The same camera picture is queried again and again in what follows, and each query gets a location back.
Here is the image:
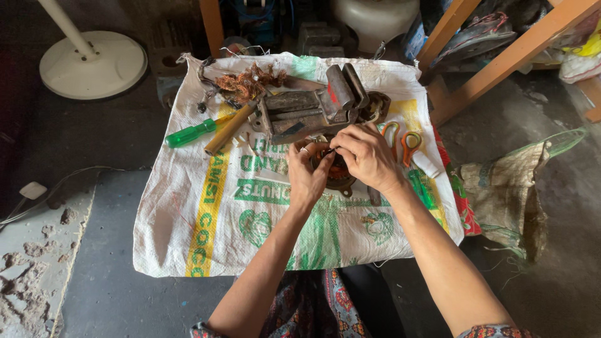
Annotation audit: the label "red floral cloth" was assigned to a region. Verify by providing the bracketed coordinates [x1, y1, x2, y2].
[432, 124, 483, 237]

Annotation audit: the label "small green handled screwdriver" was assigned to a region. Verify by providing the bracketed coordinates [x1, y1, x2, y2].
[406, 168, 435, 210]

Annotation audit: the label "grey metal blocks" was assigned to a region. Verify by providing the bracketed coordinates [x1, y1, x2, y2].
[298, 21, 347, 59]

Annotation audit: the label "dark scrap wire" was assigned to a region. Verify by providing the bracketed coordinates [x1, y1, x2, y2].
[196, 56, 242, 114]

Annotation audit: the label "white round pot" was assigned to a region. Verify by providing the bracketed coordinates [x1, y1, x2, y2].
[331, 0, 421, 54]

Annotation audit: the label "person's left hand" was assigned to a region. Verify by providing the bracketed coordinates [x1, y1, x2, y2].
[287, 140, 336, 215]

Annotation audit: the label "tangle of copper wire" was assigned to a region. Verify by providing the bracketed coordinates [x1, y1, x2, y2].
[215, 62, 287, 105]

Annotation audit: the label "wooden tool handle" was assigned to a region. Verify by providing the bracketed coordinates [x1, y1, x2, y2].
[204, 101, 259, 157]

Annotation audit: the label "person's right hand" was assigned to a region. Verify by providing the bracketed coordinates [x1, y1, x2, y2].
[330, 122, 407, 194]

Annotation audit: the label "rusty metal bench vise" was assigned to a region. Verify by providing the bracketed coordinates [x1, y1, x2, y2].
[249, 63, 393, 145]

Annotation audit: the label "wooden post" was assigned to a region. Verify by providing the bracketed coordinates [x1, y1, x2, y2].
[199, 0, 225, 58]

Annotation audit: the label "blue machine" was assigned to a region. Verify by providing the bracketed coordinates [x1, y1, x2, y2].
[221, 0, 295, 48]

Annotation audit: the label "white woven printed sack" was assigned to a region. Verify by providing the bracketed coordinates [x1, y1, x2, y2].
[133, 52, 465, 279]

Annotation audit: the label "motor stator with copper winding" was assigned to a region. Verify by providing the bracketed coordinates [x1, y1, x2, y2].
[309, 140, 358, 198]

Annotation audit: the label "wooden frame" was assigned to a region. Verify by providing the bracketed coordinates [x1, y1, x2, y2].
[415, 0, 601, 127]

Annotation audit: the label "white pedestal fan base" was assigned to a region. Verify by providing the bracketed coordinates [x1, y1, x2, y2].
[38, 0, 148, 100]

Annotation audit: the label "heap of bags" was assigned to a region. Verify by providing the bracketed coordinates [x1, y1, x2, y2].
[558, 19, 601, 85]

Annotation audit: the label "white power adapter with cable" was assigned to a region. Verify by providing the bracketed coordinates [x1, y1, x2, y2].
[0, 166, 125, 227]

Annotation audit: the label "orange handled scissors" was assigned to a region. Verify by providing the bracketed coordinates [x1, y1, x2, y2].
[380, 121, 423, 171]

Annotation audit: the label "brown woven sack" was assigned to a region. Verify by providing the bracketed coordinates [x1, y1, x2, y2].
[458, 127, 590, 264]

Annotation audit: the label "patterned garment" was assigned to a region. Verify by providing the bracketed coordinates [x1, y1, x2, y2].
[190, 268, 541, 338]

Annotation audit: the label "white tube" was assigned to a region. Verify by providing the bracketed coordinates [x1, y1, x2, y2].
[413, 150, 445, 179]

